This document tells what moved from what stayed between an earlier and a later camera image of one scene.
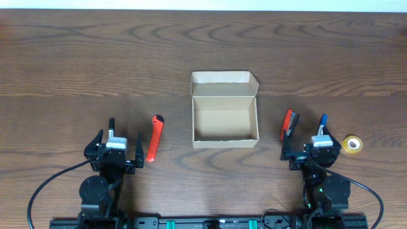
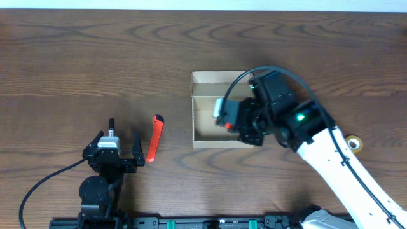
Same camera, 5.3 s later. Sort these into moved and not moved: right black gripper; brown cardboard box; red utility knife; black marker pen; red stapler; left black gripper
Moved: right black gripper; red stapler
Not moved: black marker pen; red utility knife; left black gripper; brown cardboard box
